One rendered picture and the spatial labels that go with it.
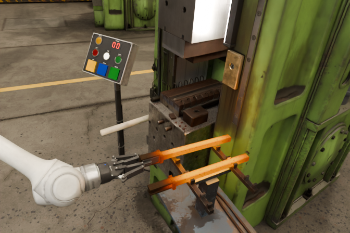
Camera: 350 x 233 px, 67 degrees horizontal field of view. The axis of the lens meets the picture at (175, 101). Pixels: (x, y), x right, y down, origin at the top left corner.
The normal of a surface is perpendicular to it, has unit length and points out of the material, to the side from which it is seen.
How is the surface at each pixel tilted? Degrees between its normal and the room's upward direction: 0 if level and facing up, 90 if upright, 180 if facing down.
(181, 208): 0
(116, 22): 90
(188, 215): 0
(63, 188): 53
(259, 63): 90
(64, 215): 0
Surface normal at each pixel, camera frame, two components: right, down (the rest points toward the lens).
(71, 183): 0.51, -0.15
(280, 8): -0.81, 0.26
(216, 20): 0.58, 0.45
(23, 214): 0.07, -0.85
